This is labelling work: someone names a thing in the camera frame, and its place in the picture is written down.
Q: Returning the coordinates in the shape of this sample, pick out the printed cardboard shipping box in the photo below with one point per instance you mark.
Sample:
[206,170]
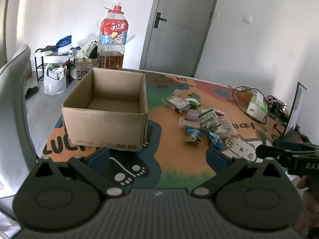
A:
[86,69]

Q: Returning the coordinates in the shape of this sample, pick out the white light switch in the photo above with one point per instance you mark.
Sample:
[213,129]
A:
[248,18]

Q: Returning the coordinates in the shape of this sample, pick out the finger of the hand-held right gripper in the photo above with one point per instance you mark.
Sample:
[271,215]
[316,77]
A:
[274,151]

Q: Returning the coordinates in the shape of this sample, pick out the large tea bottle red cap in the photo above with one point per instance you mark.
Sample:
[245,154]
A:
[112,34]

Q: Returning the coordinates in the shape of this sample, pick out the blue plastic bag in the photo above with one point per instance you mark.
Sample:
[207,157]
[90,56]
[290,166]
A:
[64,42]

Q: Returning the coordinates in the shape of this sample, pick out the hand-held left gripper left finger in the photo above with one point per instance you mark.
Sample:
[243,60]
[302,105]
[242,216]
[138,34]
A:
[98,158]

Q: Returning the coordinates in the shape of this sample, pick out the green white tissue box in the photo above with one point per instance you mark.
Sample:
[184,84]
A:
[256,107]

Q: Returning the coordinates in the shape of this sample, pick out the clear nut snack packet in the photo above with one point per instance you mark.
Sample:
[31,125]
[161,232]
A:
[192,115]

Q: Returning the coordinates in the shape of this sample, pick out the cartoon printed table mat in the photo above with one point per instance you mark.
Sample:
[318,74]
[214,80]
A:
[174,154]

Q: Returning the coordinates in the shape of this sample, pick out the dark cloth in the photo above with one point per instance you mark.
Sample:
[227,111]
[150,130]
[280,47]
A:
[49,48]

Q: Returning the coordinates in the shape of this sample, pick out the clear white snack packet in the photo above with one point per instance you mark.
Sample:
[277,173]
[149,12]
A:
[225,127]

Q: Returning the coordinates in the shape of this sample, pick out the closed grey door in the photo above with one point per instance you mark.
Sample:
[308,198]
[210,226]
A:
[179,29]

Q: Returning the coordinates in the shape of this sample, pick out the open laptop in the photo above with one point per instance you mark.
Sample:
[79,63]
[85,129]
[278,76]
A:
[297,104]

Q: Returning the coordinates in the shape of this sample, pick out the white green snack packet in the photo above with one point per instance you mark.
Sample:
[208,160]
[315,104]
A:
[206,119]

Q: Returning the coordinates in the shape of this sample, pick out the blue snack packet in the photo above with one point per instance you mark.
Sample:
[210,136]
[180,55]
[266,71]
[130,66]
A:
[214,139]
[193,134]

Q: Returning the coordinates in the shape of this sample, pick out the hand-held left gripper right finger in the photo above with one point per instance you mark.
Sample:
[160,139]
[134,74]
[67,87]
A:
[216,157]

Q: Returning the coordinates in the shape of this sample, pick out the white plastic shopping bag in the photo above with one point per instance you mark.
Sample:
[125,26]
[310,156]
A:
[53,84]

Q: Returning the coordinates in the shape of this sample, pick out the plain white snack packet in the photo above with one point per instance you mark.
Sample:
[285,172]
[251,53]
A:
[185,124]

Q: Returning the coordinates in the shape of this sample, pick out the person's right hand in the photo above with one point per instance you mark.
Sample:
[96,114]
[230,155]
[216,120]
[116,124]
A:
[310,186]

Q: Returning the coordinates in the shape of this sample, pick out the black shoe rack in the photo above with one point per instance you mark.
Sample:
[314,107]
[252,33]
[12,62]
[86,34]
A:
[41,63]

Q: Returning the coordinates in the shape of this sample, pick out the brown cardboard box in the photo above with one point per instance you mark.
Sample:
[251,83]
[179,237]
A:
[104,127]

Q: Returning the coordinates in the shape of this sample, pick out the small electronic device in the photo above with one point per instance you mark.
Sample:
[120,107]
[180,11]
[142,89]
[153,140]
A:
[276,102]

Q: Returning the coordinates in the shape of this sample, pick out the dark slippers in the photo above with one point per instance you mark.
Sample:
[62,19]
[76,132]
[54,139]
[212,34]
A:
[32,92]

